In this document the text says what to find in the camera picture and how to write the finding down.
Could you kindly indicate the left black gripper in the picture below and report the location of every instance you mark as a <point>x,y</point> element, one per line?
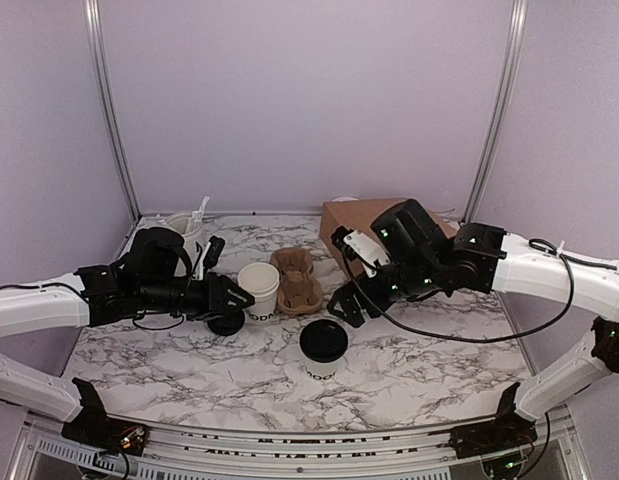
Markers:
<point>216,297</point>

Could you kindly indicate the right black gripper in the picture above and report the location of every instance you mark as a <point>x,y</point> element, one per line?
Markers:
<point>351,303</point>

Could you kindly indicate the black cup lid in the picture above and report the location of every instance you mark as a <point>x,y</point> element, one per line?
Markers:
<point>323,341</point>

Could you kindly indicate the single white paper cup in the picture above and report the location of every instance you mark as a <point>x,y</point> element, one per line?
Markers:
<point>322,370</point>

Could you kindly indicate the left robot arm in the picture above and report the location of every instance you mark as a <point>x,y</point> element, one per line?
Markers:
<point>156,276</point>

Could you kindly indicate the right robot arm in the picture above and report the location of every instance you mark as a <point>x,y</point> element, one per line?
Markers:
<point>409,256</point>

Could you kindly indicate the brown pulp cup carrier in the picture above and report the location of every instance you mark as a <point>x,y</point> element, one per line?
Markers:
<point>299,292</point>

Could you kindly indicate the white plastic utensil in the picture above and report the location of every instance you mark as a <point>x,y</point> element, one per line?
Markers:
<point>199,210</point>

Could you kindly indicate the white ribbed utensil container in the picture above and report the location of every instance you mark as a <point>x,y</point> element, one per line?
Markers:
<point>189,225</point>

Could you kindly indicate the white round object behind box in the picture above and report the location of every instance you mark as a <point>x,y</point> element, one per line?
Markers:
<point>344,199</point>

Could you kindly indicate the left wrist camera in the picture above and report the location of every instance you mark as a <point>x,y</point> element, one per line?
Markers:
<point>207,256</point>

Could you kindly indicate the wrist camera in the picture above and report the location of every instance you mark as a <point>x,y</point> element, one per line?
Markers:
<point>356,245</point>
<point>207,256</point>

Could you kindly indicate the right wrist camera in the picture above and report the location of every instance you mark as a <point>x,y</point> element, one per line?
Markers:
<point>356,245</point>

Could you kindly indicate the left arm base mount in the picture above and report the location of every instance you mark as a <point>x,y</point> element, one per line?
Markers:
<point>94,427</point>

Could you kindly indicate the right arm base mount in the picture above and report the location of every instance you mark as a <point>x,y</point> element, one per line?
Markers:
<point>506,430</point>

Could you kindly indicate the left aluminium frame post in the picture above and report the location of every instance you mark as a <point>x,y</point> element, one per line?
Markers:
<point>99,60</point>

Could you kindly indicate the aluminium frame post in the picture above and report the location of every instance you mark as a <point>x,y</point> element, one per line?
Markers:
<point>503,97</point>
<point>99,60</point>

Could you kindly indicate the right aluminium frame post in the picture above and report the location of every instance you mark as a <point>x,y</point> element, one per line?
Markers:
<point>503,97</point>

